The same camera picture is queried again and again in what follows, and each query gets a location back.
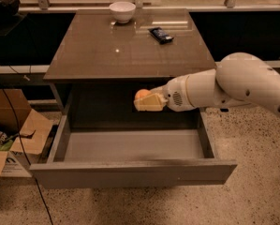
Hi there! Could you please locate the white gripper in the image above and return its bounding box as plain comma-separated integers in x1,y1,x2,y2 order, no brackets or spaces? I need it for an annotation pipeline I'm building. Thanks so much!
134,75,193,112

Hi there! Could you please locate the orange fruit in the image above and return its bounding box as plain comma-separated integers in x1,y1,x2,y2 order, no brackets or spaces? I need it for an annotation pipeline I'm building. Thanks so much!
135,89,151,99

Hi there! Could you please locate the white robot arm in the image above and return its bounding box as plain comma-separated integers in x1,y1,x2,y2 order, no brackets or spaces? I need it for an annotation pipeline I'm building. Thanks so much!
134,52,280,118

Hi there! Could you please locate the open grey top drawer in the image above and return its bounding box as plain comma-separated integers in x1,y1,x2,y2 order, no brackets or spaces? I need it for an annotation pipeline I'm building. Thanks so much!
30,111,237,188

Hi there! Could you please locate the dark blue snack packet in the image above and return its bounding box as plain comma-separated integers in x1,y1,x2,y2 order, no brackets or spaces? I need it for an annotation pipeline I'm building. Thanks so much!
149,27,173,44

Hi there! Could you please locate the white ceramic bowl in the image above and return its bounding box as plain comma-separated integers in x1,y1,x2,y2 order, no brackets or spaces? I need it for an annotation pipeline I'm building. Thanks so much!
109,2,136,23

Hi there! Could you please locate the open cardboard box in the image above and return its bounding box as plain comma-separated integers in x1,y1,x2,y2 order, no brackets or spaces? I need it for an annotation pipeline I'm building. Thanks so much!
0,89,53,178

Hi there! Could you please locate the black cable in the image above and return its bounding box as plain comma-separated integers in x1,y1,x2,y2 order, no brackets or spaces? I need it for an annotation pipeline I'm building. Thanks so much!
0,64,54,225

